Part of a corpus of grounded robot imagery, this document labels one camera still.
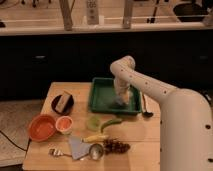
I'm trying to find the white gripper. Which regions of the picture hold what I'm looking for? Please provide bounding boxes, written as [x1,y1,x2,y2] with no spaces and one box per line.
[114,78,130,101]

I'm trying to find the yellow blue sponge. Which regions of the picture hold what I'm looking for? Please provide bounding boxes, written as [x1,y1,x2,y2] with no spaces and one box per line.
[115,97,129,106]

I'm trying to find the green plastic tray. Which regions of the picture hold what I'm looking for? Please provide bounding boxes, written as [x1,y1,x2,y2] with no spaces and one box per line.
[88,77,142,116]

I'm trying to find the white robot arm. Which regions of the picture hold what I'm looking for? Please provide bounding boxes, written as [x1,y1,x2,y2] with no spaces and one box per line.
[110,56,213,171]

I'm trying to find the green pepper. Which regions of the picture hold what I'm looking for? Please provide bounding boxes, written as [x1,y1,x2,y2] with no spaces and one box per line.
[100,118,123,132]

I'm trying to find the black spoon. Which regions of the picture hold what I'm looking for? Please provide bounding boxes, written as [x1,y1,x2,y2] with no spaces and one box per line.
[141,94,153,118]

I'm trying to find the light green cup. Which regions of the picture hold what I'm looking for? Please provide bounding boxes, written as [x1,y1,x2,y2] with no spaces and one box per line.
[86,116,101,131]

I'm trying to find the yellow corn cob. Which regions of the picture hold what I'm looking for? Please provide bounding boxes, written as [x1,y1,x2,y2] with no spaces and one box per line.
[82,134,109,143]

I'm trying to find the bunch of dark grapes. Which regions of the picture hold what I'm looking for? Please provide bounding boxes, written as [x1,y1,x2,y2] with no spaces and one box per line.
[103,139,130,154]

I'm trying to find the slice of cake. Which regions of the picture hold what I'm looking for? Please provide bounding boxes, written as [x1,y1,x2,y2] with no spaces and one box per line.
[55,91,71,113]

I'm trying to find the small orange cup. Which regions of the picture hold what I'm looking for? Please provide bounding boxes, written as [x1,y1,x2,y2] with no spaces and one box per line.
[55,116,73,134]

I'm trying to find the blue grey cloth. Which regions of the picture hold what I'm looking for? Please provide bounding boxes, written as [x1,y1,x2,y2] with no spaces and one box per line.
[69,136,91,160]

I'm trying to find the orange bowl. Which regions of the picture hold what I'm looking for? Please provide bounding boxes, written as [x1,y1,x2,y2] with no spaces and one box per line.
[28,114,56,142]

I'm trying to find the black cable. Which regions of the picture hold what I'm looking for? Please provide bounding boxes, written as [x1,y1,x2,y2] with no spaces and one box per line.
[0,129,28,153]

